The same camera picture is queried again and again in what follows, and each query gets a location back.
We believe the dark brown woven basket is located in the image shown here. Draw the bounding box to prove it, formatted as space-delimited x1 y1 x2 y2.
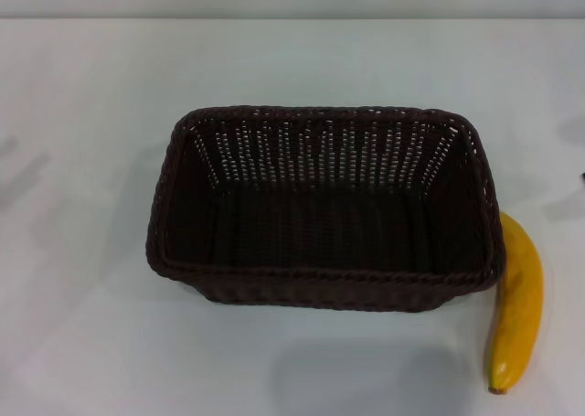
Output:
144 105 509 315

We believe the yellow banana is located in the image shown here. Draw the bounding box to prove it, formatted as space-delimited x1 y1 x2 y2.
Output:
485 210 546 395

